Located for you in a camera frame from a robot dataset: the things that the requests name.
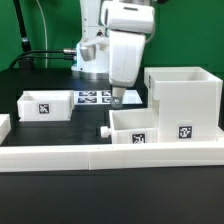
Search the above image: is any white cable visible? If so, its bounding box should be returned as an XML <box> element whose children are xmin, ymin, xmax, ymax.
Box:
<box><xmin>35</xmin><ymin>0</ymin><xmax>49</xmax><ymax>60</ymax></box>

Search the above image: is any white drawer cabinet box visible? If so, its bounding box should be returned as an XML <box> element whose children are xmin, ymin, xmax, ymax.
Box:
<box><xmin>144</xmin><ymin>67</ymin><xmax>223</xmax><ymax>142</ymax></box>

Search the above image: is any white U-shaped fence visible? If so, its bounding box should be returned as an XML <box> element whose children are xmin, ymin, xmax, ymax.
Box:
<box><xmin>0</xmin><ymin>114</ymin><xmax>224</xmax><ymax>172</ymax></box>

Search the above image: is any white drawer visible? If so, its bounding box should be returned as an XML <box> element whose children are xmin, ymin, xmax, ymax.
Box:
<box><xmin>17</xmin><ymin>90</ymin><xmax>74</xmax><ymax>122</ymax></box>
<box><xmin>100</xmin><ymin>109</ymin><xmax>158</xmax><ymax>144</ymax></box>

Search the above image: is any white marker tag plate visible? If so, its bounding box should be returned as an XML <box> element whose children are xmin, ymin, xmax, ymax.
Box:
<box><xmin>74</xmin><ymin>90</ymin><xmax>142</xmax><ymax>105</ymax></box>

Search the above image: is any black cable with connector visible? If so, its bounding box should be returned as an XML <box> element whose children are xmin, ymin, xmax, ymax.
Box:
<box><xmin>8</xmin><ymin>48</ymin><xmax>78</xmax><ymax>70</ymax></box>

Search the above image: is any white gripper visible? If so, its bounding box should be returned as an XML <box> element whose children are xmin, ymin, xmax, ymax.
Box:
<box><xmin>109</xmin><ymin>31</ymin><xmax>145</xmax><ymax>108</ymax></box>

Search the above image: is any white front drawer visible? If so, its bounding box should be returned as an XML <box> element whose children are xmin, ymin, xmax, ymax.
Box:
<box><xmin>100</xmin><ymin>109</ymin><xmax>158</xmax><ymax>144</ymax></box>

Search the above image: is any black pole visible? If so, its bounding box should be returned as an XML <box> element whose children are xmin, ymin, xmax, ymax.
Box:
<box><xmin>13</xmin><ymin>0</ymin><xmax>31</xmax><ymax>52</ymax></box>

